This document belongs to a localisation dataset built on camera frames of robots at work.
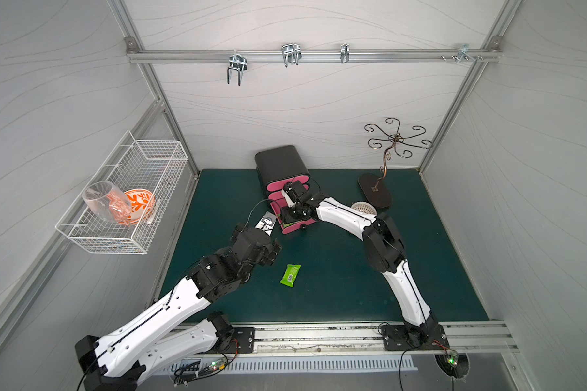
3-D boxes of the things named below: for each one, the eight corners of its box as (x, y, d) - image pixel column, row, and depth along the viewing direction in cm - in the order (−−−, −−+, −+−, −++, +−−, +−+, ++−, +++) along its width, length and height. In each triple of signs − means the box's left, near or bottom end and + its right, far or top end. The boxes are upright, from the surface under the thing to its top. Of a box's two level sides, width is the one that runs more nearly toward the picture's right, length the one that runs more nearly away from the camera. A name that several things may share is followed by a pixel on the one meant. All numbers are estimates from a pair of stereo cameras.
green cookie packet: (280, 282, 86) (280, 280, 85) (288, 263, 91) (288, 261, 89) (293, 287, 85) (293, 285, 84) (300, 267, 90) (300, 265, 88)
